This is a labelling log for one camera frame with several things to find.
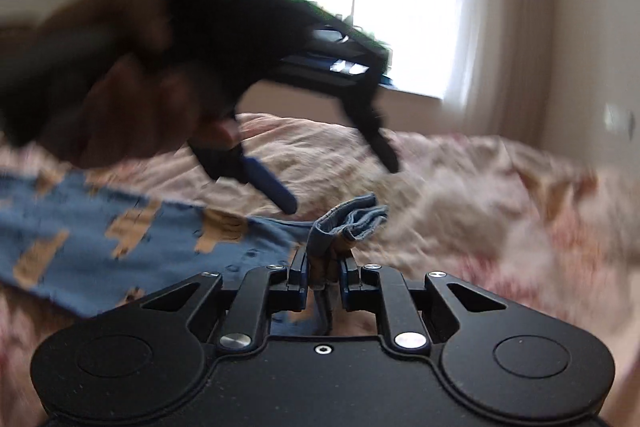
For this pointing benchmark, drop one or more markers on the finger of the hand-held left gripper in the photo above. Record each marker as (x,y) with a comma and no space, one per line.
(375,132)
(267,182)

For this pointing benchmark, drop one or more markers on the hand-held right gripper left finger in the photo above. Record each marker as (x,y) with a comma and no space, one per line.
(300,279)

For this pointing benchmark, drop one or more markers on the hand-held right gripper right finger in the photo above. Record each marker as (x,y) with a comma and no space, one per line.
(346,282)

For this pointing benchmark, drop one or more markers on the white windowsill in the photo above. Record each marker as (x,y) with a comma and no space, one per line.
(420,93)

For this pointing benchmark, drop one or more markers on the blue patterned pants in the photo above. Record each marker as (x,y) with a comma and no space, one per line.
(165,232)

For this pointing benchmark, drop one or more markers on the white framed window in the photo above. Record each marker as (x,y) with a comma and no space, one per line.
(410,32)

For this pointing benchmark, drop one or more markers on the person's left hand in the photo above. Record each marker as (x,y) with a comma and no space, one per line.
(140,117)

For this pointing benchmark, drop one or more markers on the pink floral bed blanket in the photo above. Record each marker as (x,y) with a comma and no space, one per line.
(475,207)

